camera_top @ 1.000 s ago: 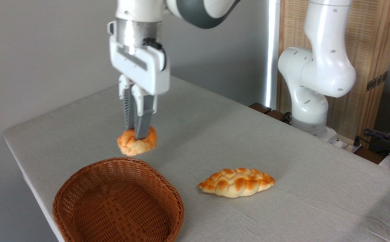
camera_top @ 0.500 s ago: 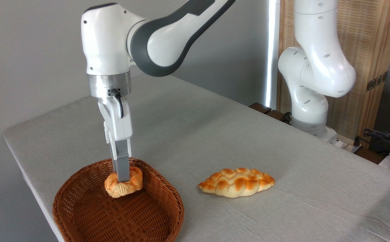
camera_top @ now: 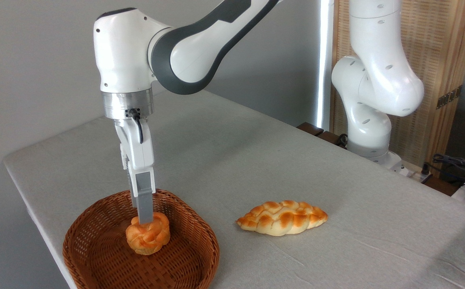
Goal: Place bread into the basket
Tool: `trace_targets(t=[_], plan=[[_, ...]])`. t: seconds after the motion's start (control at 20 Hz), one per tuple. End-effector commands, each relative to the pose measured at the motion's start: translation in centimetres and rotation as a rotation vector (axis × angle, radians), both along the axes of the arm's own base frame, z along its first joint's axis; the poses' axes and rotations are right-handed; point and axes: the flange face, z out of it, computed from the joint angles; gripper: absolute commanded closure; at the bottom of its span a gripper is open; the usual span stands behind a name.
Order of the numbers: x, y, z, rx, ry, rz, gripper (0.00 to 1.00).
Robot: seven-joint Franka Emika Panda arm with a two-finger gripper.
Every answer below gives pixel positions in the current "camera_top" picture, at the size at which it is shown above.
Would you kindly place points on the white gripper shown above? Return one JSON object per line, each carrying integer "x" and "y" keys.
{"x": 136, "y": 152}

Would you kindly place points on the round knotted bread roll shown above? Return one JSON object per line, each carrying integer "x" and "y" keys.
{"x": 148, "y": 241}

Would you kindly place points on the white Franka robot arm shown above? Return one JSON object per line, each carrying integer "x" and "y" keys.
{"x": 124, "y": 52}

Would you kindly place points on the brown wicker basket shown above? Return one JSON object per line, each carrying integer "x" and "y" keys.
{"x": 96, "y": 249}

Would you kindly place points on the long braided bread loaf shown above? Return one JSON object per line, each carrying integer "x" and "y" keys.
{"x": 282, "y": 218}

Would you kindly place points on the grey tablecloth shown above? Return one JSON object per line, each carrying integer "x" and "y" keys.
{"x": 296, "y": 160}

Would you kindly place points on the dark brown wooden block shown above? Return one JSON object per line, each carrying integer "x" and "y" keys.
{"x": 309, "y": 128}
{"x": 330, "y": 138}

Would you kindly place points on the white vertical light pole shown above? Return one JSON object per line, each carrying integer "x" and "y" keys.
{"x": 324, "y": 60}

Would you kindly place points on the white power strip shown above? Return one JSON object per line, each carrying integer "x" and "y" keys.
{"x": 417, "y": 176}

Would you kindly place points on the metal screen hinge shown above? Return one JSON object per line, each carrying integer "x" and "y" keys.
{"x": 449, "y": 97}

